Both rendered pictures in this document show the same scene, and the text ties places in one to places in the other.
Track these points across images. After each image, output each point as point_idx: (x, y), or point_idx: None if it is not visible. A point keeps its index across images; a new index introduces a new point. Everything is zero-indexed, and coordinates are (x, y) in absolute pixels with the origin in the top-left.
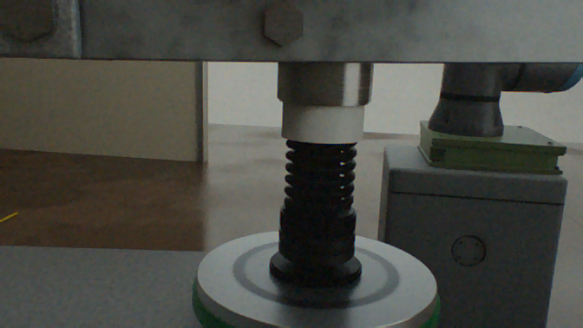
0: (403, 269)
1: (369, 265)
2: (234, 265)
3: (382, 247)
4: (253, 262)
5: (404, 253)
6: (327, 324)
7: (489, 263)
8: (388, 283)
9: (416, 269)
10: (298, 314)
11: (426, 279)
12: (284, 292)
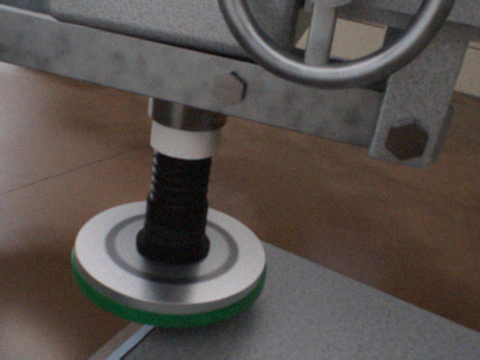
0: (110, 223)
1: (129, 234)
2: (231, 266)
3: (87, 246)
4: (214, 265)
5: (81, 234)
6: (208, 211)
7: None
8: (140, 219)
9: (100, 220)
10: (218, 219)
11: (110, 213)
12: (214, 233)
